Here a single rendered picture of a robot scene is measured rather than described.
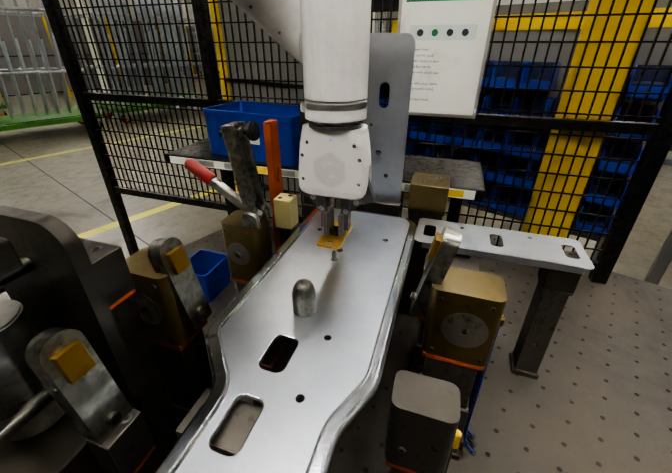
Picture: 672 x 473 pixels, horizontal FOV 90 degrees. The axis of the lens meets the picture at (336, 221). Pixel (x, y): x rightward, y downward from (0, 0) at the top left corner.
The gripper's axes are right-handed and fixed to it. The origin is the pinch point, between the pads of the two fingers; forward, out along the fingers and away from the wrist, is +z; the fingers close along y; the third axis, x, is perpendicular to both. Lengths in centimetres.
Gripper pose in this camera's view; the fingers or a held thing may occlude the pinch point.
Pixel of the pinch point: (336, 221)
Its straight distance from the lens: 53.1
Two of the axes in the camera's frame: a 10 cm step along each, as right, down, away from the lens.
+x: 3.2, -4.5, 8.4
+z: 0.0, 8.8, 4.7
